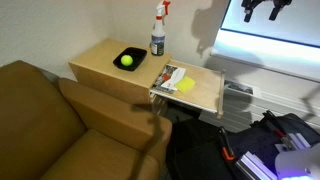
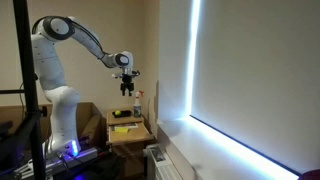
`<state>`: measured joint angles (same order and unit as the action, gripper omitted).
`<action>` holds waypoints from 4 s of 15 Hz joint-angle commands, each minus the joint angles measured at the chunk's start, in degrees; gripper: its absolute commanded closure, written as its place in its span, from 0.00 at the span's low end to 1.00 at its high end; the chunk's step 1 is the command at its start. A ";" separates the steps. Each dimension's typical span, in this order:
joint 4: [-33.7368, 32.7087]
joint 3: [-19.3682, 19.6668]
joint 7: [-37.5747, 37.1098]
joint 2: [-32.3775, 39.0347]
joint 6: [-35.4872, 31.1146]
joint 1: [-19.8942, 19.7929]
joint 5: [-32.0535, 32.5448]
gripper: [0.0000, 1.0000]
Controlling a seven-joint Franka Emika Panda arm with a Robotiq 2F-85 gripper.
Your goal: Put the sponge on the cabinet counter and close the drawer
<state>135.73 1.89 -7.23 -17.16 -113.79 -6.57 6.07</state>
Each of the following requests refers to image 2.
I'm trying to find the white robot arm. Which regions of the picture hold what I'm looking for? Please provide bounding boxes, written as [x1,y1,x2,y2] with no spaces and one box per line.
[31,16,140,157]

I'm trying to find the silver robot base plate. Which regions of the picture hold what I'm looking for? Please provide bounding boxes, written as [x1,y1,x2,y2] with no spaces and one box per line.
[14,148,98,180]

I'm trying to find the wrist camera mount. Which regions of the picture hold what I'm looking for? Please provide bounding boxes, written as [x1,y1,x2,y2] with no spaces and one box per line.
[112,68,140,78]

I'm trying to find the yellow tennis ball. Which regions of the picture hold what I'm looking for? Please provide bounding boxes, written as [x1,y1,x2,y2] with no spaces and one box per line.
[115,110,121,116]

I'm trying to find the white spray bottle red trigger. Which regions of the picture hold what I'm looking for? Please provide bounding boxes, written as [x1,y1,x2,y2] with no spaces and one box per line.
[133,90,144,118]

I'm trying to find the yellow-green sponge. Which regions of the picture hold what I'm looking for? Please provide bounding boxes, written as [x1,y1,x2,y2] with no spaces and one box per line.
[115,127,129,133]

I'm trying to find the light wood drawer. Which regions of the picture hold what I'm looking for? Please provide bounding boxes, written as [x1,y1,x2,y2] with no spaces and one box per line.
[108,122,153,146]

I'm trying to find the white wall heater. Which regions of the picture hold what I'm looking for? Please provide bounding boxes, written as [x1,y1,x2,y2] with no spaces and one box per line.
[146,144,183,180]

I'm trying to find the white red brochure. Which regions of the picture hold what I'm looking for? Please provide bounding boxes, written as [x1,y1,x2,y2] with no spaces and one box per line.
[112,123,138,129]

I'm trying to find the black camera stand pole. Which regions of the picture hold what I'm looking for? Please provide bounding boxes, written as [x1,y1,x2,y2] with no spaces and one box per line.
[0,0,46,180]

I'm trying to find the light wood cabinet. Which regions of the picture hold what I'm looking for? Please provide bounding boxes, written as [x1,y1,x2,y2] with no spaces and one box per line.
[106,109,148,179]

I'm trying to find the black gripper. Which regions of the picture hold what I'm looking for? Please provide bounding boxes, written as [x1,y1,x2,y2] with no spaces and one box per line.
[121,74,134,96]

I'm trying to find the brown leather armchair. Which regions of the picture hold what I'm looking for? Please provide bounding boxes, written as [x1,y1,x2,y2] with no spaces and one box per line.
[0,102,106,160]

